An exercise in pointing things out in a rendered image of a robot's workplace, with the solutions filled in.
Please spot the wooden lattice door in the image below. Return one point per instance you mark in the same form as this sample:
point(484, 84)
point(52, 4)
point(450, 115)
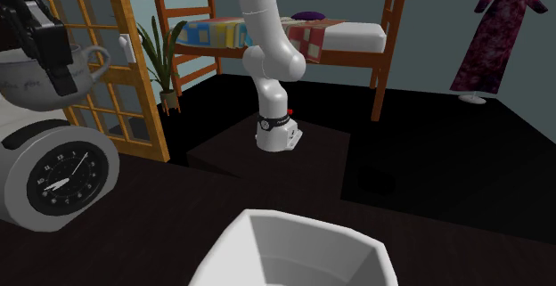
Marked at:
point(141, 86)

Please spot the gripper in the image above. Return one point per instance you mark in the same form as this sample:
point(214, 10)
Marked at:
point(53, 44)

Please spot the white clock with black face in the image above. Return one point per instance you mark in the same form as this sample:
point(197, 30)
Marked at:
point(107, 168)

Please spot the purple dress on stand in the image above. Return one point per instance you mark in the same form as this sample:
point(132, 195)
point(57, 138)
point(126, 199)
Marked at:
point(499, 37)

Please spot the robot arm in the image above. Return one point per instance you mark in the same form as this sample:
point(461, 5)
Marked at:
point(270, 50)

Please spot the white bowl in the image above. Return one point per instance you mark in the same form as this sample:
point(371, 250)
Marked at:
point(226, 254)

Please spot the wooden bunk bed with quilt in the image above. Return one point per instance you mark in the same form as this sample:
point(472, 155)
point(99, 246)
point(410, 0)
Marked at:
point(360, 35)

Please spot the green potted plant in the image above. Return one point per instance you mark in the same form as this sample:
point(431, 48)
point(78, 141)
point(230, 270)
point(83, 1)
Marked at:
point(167, 98)

